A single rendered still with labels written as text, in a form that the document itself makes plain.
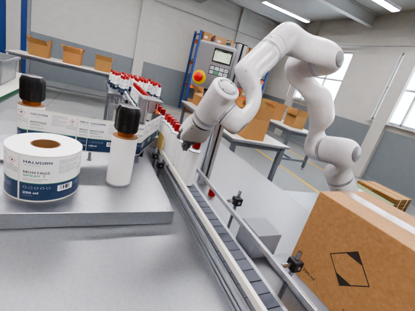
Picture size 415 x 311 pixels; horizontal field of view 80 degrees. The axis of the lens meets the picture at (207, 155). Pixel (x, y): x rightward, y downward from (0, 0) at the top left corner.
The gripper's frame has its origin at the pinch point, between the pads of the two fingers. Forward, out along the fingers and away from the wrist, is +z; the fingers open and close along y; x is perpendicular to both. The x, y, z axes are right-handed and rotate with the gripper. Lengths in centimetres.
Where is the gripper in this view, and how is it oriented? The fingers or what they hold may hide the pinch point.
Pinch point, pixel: (186, 145)
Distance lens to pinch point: 93.6
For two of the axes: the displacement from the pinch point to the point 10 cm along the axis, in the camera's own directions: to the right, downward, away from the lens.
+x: 1.4, 8.6, -4.9
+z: -4.3, 4.9, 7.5
